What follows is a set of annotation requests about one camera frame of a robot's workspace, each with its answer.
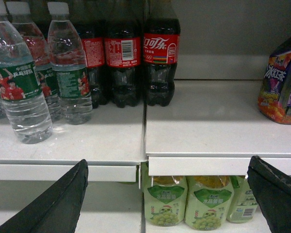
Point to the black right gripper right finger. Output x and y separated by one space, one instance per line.
272 190

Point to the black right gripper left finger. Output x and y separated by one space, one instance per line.
56 210

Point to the water bottle green label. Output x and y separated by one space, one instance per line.
21 93

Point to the white shelf board left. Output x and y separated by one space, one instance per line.
112 143

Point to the white shelf board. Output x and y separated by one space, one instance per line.
213 128
112 143

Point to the white shelf board right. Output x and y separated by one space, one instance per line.
213 128

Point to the water bottle white cap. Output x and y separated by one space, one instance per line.
68 60

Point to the green grape drink bottle right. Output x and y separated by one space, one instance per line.
243 205

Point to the green grape drink bottle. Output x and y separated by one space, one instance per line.
243 205
208 201
165 200

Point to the green grape drink bottle middle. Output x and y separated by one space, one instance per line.
208 201

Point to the purple iced tea pack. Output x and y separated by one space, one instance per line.
274 99

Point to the green grape drink bottle left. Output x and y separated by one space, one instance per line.
165 200

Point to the cola bottle back label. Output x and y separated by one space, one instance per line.
86 20

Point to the cola bottle barcode label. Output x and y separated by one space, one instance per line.
123 54

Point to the cola bottle front logo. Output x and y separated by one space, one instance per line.
160 53

